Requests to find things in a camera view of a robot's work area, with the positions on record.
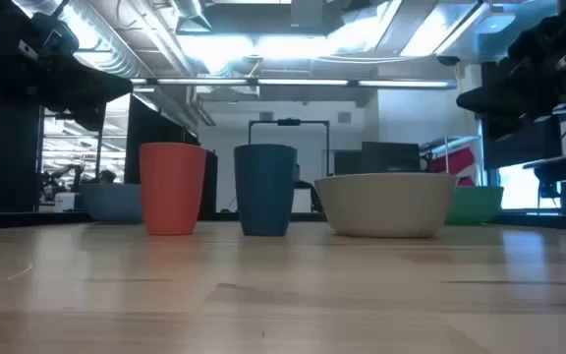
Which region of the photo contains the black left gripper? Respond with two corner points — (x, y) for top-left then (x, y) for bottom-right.
(17, 48), (135, 132)

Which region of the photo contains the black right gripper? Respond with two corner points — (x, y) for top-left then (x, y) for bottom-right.
(456, 53), (566, 142)

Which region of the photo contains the green plastic bowl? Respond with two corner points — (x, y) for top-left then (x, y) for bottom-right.
(443, 185), (504, 226)

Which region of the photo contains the grey-blue plastic bowl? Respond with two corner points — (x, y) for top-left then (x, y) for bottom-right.
(79, 183), (144, 224)

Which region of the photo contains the red angular panel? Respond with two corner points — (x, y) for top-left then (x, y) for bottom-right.
(431, 146), (477, 187)

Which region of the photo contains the white container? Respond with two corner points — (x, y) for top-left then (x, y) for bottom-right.
(54, 192), (77, 213)

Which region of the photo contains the black computer monitor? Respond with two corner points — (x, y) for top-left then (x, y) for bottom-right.
(332, 149), (363, 176)
(360, 141), (423, 174)

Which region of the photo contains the orange plastic cup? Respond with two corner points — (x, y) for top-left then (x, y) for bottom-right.
(139, 142), (207, 236)

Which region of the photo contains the dark blue plastic cup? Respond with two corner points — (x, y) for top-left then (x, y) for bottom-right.
(233, 144), (298, 237)

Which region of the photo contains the long ceiling light strip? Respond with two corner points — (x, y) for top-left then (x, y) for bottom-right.
(130, 77), (457, 90)

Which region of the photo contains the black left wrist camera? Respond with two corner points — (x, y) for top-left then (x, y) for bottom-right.
(30, 12), (81, 56)

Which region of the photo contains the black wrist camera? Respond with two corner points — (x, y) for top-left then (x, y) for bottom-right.
(30, 12), (81, 56)
(508, 15), (559, 63)

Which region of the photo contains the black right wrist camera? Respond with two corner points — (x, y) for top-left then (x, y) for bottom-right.
(508, 15), (559, 63)

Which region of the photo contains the black aluminium table frame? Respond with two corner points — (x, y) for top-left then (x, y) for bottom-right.
(0, 209), (566, 231)

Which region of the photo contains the black rectangular stand frame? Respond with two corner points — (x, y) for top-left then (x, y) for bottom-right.
(247, 117), (332, 177)

